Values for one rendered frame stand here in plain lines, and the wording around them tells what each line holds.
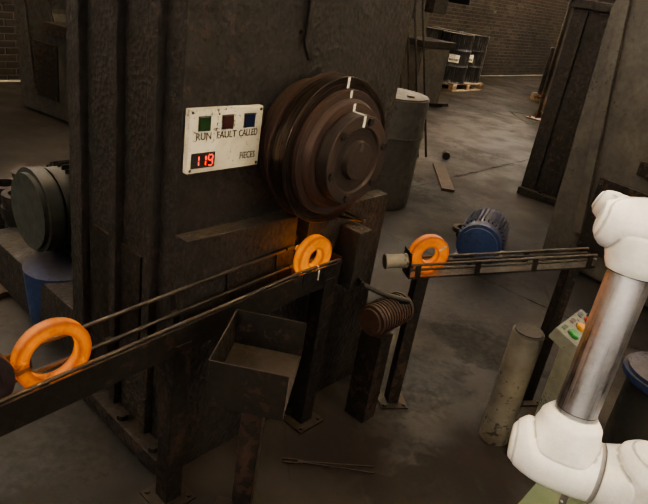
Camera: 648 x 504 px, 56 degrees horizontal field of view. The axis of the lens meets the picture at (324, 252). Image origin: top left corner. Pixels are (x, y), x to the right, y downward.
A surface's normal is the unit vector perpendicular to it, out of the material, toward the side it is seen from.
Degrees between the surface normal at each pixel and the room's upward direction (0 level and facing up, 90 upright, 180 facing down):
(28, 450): 0
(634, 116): 90
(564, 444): 77
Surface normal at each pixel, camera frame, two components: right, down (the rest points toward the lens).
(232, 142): 0.72, 0.38
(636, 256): -0.46, 0.24
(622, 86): -0.83, 0.11
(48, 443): 0.15, -0.90
